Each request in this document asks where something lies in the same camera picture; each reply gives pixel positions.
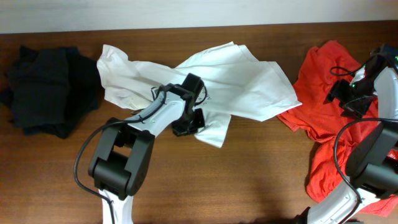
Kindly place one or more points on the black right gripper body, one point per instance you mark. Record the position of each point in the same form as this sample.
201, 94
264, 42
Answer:
339, 92

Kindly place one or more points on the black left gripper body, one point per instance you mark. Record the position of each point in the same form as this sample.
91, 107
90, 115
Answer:
189, 125

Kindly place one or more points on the white t-shirt with robot print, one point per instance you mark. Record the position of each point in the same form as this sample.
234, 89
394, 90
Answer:
236, 82

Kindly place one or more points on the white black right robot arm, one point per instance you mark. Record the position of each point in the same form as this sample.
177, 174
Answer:
370, 175

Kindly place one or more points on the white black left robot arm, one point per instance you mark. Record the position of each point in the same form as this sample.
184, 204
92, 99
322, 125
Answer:
121, 159

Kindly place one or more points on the black folded clothes pile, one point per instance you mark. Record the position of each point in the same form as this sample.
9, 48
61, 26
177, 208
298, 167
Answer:
50, 90

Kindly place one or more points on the red t-shirt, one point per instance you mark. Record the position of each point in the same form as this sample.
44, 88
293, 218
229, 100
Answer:
322, 121

